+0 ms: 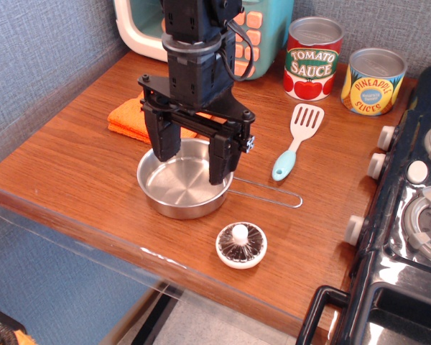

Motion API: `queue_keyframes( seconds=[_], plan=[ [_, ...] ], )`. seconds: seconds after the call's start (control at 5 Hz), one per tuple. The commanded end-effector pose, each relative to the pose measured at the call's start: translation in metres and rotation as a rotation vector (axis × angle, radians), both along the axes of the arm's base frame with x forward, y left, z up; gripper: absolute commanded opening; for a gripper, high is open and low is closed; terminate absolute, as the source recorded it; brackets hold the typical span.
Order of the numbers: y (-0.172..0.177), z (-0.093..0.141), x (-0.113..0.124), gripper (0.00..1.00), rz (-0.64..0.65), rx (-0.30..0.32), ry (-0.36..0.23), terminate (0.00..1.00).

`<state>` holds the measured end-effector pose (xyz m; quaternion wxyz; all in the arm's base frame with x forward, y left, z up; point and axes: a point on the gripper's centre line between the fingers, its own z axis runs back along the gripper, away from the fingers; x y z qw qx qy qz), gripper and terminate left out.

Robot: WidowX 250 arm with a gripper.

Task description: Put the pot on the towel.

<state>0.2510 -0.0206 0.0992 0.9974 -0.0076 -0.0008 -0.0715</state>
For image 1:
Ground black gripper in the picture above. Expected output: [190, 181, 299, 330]
[138, 29, 255, 185]

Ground small steel pot with handle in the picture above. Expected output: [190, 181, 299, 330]
[136, 139, 303, 220]

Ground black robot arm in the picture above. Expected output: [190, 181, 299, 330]
[138, 1, 255, 185]

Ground orange folded towel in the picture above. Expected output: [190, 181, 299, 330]
[106, 91, 213, 145]

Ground toy mushroom half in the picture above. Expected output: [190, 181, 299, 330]
[215, 222, 268, 270]

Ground toy microwave teal and orange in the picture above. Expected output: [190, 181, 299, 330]
[113, 0, 294, 80]

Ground tomato sauce can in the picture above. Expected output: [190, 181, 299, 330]
[283, 17, 344, 101]

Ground white stove knob bottom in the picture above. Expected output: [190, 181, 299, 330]
[344, 215, 365, 246]

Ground white stove knob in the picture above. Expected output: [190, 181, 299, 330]
[344, 215, 365, 246]
[377, 126, 396, 152]
[367, 153, 386, 180]

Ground white stove knob middle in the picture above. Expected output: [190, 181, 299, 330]
[367, 153, 386, 180]

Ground white stove knob top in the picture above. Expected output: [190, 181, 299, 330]
[377, 126, 396, 152]

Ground pineapple slices can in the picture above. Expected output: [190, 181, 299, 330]
[340, 47, 407, 116]

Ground black toy stove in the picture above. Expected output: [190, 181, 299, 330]
[295, 61, 431, 345]

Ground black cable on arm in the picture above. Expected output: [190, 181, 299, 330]
[219, 19, 255, 83]

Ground white spatula teal handle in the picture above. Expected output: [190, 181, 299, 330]
[272, 103, 325, 181]

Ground black oven door handle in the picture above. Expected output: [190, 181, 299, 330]
[296, 285, 350, 345]

